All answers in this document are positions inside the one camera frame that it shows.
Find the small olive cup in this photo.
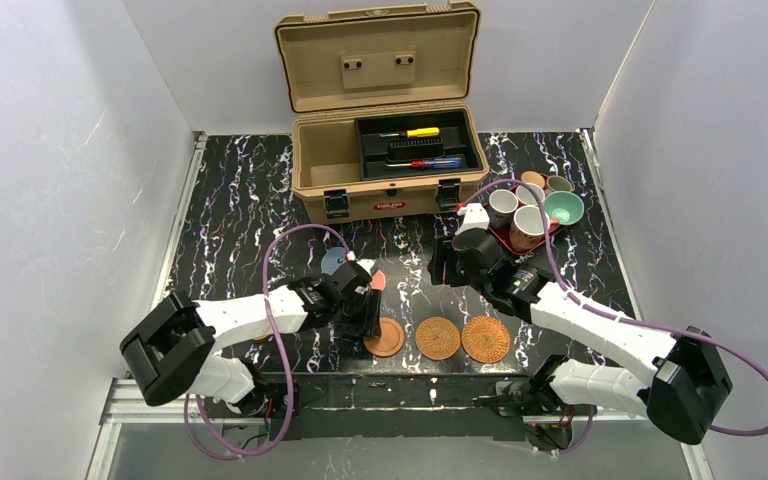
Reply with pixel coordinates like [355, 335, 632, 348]
[544, 175, 574, 195]

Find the red round coaster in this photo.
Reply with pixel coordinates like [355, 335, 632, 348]
[370, 270, 387, 291]

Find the woven rattan coaster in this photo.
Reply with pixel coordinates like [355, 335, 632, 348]
[415, 317, 461, 361]
[461, 316, 511, 364]

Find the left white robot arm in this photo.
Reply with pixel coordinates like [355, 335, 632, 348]
[119, 259, 380, 406]

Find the blue round coaster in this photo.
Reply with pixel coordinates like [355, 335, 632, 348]
[320, 247, 347, 275]

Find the small white cup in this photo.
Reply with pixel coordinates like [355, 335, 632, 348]
[514, 183, 545, 206]

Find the white cup dark outside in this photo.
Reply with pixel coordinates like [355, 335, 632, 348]
[487, 189, 520, 229]

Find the yellow handled screwdriver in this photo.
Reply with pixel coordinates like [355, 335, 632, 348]
[379, 127, 440, 138]

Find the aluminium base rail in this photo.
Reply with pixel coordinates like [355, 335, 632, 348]
[87, 373, 712, 479]

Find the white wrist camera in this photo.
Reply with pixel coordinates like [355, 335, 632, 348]
[455, 203, 489, 235]
[347, 258, 380, 283]

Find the red blue handled screwdriver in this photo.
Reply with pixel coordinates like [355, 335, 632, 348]
[387, 156, 462, 170]

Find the small orange cup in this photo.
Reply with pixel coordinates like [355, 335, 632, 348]
[520, 170, 547, 189]

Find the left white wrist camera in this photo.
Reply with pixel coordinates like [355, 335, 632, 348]
[347, 258, 380, 283]

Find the white cup floral pattern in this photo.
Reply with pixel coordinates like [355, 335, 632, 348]
[509, 205, 552, 253]

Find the smooth wooden coaster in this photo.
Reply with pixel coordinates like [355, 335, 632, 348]
[363, 317, 405, 358]

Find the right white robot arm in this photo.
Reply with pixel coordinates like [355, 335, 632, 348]
[428, 229, 733, 445]

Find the black toolbox tray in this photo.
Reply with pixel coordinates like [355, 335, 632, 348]
[354, 108, 486, 181]

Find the teal green bowl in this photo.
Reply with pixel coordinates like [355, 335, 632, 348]
[544, 191, 585, 226]

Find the red serving tray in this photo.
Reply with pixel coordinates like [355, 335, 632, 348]
[489, 222, 537, 256]

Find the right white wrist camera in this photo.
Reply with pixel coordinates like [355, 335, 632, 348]
[455, 203, 489, 235]

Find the tan plastic toolbox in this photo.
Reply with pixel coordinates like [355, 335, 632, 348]
[274, 1, 489, 224]

